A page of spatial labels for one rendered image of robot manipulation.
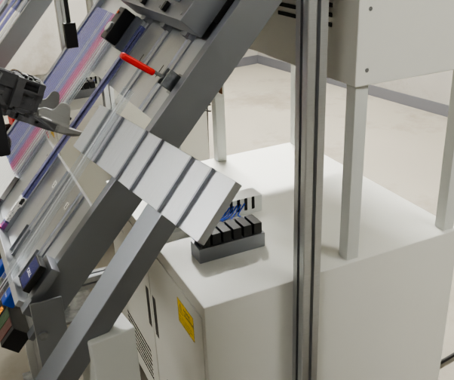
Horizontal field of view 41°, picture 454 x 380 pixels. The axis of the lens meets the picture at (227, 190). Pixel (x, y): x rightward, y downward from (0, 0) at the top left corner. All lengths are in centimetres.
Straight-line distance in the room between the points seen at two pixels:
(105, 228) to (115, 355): 29
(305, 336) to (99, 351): 61
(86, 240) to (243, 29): 43
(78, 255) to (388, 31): 68
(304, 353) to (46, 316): 56
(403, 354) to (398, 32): 79
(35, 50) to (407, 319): 385
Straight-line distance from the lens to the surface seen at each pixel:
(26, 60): 485
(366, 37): 115
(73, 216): 109
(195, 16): 102
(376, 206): 157
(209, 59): 100
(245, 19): 101
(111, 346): 79
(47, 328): 104
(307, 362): 134
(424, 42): 125
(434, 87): 439
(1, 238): 128
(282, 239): 140
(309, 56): 104
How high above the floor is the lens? 130
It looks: 25 degrees down
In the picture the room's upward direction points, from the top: 2 degrees counter-clockwise
